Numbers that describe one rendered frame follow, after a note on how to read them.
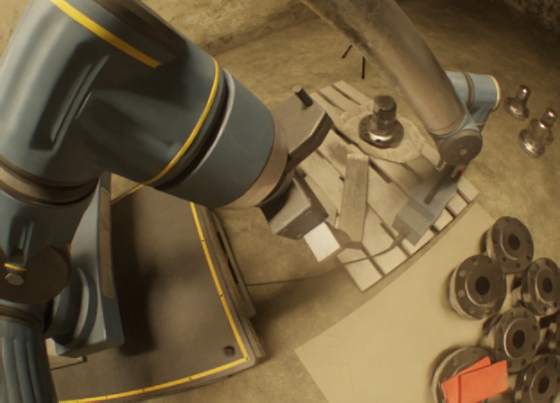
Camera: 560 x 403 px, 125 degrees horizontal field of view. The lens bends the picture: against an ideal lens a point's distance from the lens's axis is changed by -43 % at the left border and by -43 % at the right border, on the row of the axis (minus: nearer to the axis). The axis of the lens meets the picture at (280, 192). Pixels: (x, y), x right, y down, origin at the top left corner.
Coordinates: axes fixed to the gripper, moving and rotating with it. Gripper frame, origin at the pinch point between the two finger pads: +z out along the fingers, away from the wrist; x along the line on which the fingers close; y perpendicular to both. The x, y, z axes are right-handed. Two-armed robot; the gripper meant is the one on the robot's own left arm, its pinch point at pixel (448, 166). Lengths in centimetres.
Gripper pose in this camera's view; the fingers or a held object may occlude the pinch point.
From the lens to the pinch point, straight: 101.3
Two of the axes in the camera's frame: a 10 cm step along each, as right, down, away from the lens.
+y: 7.7, -6.0, 2.3
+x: -6.1, -5.8, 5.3
